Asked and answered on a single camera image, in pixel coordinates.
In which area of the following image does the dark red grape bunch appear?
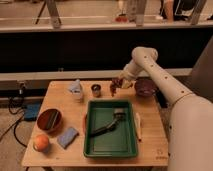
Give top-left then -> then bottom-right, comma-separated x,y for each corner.
110,78 -> 123,96

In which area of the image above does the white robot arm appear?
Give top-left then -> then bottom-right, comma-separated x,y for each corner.
121,47 -> 213,171

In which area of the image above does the green plastic tray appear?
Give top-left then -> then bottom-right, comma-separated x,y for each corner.
84,100 -> 138,158

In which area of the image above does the dark purple bowl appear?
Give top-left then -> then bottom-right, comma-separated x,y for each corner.
134,79 -> 157,97

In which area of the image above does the small dark metal cup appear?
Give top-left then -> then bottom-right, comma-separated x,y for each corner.
91,84 -> 101,97

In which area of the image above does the black dish brush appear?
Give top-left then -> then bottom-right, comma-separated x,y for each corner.
90,108 -> 125,137

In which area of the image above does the cream pen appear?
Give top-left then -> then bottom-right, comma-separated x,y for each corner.
135,113 -> 142,142

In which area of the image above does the blue sponge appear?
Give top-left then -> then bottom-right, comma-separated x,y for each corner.
57,127 -> 79,149

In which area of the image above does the brown wooden bowl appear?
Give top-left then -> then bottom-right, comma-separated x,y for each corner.
36,109 -> 62,133

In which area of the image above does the blue box on floor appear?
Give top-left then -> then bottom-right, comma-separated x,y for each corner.
24,103 -> 41,121

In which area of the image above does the black cable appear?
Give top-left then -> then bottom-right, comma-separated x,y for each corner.
0,96 -> 28,148

